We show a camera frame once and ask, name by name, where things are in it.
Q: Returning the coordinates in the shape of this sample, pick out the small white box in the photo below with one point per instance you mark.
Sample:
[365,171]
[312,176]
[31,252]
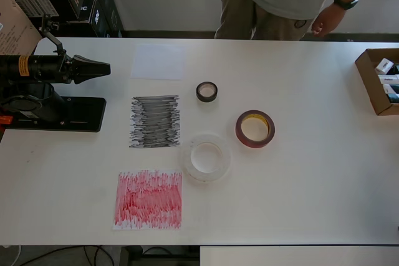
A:
[384,65]

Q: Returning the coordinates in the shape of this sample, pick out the orange clamp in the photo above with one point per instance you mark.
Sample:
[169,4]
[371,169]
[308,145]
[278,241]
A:
[6,120]

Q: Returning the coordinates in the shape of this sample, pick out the open brown cardboard box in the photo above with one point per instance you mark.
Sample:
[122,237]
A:
[369,91]

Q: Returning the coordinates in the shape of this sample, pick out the black scribbled paper sheet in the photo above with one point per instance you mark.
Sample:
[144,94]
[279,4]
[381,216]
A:
[155,121]

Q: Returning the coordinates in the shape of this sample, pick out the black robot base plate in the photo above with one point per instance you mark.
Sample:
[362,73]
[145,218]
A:
[87,116]

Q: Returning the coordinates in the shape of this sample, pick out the red tape roll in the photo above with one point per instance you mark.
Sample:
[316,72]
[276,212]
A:
[249,143]

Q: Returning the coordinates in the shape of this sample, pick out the white tape roll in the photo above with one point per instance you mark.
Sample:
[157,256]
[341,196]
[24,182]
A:
[186,158]

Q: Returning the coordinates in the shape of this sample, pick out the white labelled box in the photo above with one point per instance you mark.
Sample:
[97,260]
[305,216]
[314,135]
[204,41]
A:
[388,79]

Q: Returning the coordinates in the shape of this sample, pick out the white and teal box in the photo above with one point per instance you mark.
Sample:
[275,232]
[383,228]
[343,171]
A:
[392,90]

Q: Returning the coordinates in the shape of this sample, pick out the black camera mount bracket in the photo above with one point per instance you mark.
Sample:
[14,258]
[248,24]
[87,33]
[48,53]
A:
[53,39]

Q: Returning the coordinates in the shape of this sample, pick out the large GX760A cardboard box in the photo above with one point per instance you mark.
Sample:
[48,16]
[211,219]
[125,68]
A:
[15,23]

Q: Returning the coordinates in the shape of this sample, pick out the keyboard picture box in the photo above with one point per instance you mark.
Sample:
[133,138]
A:
[34,6]

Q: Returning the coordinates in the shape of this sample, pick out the blank white paper sheet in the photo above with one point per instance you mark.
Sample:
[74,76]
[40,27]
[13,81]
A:
[157,62]

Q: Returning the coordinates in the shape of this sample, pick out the red scribbled paper sheet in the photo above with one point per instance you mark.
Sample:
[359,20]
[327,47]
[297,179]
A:
[148,200]

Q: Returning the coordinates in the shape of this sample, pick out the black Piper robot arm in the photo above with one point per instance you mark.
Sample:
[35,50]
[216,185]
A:
[31,68]

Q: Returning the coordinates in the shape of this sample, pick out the person's left hand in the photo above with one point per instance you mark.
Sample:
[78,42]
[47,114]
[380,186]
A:
[327,21]

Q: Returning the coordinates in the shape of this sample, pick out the black box white letters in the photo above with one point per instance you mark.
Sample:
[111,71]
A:
[90,13]

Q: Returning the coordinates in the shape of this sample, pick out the black tape roll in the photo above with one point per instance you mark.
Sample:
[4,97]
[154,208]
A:
[206,100]

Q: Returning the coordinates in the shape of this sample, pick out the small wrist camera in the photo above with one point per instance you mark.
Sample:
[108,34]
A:
[47,24]

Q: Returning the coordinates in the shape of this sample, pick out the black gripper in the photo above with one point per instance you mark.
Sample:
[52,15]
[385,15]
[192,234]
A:
[68,71]

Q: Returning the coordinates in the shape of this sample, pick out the black box white print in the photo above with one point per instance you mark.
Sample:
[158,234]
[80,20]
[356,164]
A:
[112,13]

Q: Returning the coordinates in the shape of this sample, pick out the black wrist watch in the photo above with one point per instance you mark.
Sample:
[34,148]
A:
[344,2]

